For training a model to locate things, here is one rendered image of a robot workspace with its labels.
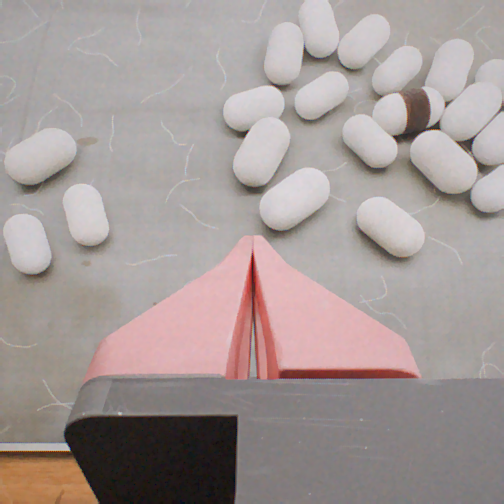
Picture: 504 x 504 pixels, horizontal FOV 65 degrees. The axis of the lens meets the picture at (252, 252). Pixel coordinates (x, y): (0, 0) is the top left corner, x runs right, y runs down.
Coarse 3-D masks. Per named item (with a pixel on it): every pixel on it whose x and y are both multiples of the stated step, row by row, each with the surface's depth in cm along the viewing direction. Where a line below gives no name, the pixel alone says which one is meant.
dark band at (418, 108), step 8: (416, 88) 20; (408, 96) 20; (416, 96) 20; (424, 96) 20; (408, 104) 20; (416, 104) 20; (424, 104) 20; (408, 112) 20; (416, 112) 20; (424, 112) 20; (408, 120) 20; (416, 120) 20; (424, 120) 20; (408, 128) 21; (416, 128) 21; (424, 128) 21
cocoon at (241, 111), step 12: (240, 96) 20; (252, 96) 20; (264, 96) 20; (276, 96) 21; (228, 108) 21; (240, 108) 20; (252, 108) 20; (264, 108) 20; (276, 108) 21; (228, 120) 21; (240, 120) 21; (252, 120) 21
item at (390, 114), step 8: (424, 88) 20; (432, 88) 20; (392, 96) 20; (400, 96) 20; (432, 96) 20; (440, 96) 20; (376, 104) 21; (384, 104) 20; (392, 104) 20; (400, 104) 20; (432, 104) 20; (440, 104) 20; (376, 112) 21; (384, 112) 20; (392, 112) 20; (400, 112) 20; (432, 112) 20; (440, 112) 20; (376, 120) 21; (384, 120) 20; (392, 120) 20; (400, 120) 20; (432, 120) 21; (384, 128) 21; (392, 128) 21; (400, 128) 20
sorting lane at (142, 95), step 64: (0, 0) 24; (64, 0) 24; (128, 0) 24; (192, 0) 24; (256, 0) 24; (384, 0) 24; (448, 0) 24; (0, 64) 23; (64, 64) 23; (128, 64) 23; (192, 64) 23; (256, 64) 23; (320, 64) 23; (0, 128) 22; (64, 128) 22; (128, 128) 22; (192, 128) 22; (320, 128) 22; (0, 192) 21; (64, 192) 21; (128, 192) 21; (192, 192) 21; (256, 192) 21; (384, 192) 21; (0, 256) 20; (64, 256) 20; (128, 256) 20; (192, 256) 20; (320, 256) 20; (384, 256) 20; (448, 256) 20; (0, 320) 20; (64, 320) 20; (128, 320) 20; (384, 320) 19; (448, 320) 19; (0, 384) 19; (64, 384) 19; (0, 448) 18; (64, 448) 18
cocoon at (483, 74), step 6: (492, 60) 21; (498, 60) 21; (486, 66) 21; (492, 66) 21; (498, 66) 21; (480, 72) 22; (486, 72) 21; (492, 72) 21; (498, 72) 21; (480, 78) 22; (486, 78) 21; (492, 78) 21; (498, 78) 21; (498, 84) 21
